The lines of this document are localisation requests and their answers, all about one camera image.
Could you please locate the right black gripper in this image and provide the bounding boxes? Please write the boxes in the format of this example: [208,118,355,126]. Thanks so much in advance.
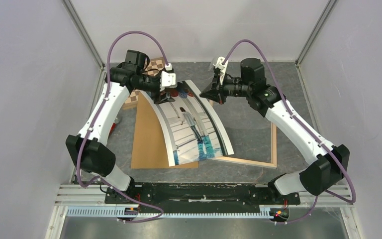
[200,71,252,105]

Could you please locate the printed photo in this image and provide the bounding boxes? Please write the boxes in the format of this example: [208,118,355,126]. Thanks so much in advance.
[143,80,234,167]

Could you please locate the wooden picture frame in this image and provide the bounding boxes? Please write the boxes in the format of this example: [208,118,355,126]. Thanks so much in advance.
[209,98,278,169]

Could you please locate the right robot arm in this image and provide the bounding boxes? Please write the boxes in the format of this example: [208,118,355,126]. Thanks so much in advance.
[200,57,350,203]

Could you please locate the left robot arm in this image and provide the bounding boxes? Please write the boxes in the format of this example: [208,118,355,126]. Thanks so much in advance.
[66,50,177,203]

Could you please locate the wooden chessboard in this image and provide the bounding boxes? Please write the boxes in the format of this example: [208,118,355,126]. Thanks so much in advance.
[122,57,165,110]

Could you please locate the brown cardboard backing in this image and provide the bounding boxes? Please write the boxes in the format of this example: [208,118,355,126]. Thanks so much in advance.
[131,95,198,169]

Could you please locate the red toy microphone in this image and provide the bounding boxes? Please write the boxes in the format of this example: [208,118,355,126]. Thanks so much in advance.
[109,122,117,135]

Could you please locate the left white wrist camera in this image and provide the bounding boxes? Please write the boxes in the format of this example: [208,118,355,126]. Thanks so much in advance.
[160,63,178,91]

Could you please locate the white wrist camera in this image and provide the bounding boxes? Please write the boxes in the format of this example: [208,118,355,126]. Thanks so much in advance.
[160,63,178,91]
[211,56,228,85]

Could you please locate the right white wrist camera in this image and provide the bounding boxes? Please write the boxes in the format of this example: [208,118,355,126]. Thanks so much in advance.
[211,56,228,85]

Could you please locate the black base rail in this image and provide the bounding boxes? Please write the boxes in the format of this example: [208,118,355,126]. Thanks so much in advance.
[124,182,300,206]

